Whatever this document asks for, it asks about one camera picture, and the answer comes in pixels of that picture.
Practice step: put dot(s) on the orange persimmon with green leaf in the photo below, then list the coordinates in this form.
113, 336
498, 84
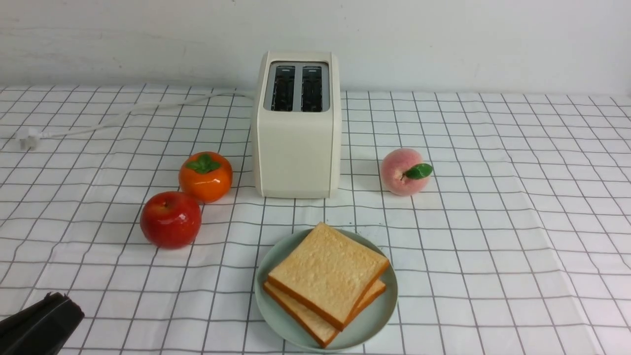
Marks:
207, 176

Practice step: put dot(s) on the toast slice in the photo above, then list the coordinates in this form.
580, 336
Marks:
323, 332
329, 273

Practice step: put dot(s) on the red apple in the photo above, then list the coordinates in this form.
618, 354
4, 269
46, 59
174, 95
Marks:
171, 220

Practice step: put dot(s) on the pink peach with leaf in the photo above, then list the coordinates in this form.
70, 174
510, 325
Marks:
404, 172

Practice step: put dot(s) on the white grid tablecloth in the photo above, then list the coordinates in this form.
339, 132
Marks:
518, 245

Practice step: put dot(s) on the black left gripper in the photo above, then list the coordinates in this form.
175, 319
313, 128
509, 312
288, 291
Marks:
42, 328

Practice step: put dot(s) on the white two-slot toaster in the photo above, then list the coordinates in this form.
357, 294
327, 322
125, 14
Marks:
296, 126

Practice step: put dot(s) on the light green round plate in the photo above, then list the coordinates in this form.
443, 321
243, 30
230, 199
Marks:
364, 327

